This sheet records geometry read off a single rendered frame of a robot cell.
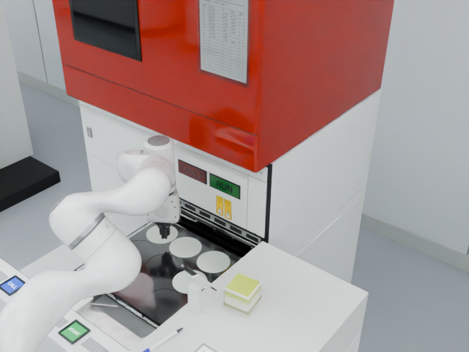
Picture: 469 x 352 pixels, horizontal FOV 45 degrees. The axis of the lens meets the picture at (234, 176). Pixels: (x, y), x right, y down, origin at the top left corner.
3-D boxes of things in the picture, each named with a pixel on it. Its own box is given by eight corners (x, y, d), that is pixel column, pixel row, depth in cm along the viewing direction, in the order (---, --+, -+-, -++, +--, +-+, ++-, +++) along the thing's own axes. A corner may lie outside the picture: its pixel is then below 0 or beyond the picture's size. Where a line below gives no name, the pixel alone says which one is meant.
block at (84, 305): (86, 299, 161) (85, 292, 159) (94, 305, 159) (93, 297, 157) (63, 316, 155) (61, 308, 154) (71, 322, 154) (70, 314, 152)
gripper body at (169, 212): (141, 192, 164) (144, 223, 170) (176, 194, 163) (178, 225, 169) (147, 178, 170) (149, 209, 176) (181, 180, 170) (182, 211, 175)
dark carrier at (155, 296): (162, 218, 191) (161, 216, 191) (243, 260, 173) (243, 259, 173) (79, 272, 168) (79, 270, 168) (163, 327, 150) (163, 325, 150)
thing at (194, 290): (201, 297, 150) (200, 258, 143) (212, 304, 148) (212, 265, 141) (185, 310, 146) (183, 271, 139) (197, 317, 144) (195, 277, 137)
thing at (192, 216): (159, 216, 200) (157, 193, 195) (260, 269, 177) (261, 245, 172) (155, 218, 199) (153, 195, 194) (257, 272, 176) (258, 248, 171)
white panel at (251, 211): (96, 184, 222) (82, 89, 201) (266, 273, 180) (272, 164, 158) (90, 188, 220) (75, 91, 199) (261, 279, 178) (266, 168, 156)
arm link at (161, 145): (142, 188, 162) (175, 187, 162) (139, 148, 155) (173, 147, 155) (144, 173, 169) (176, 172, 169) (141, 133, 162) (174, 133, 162)
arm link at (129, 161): (105, 200, 136) (121, 177, 166) (173, 198, 137) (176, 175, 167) (103, 163, 135) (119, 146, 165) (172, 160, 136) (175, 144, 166)
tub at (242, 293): (236, 290, 153) (237, 270, 149) (262, 300, 149) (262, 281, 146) (222, 307, 147) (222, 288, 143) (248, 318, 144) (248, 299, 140)
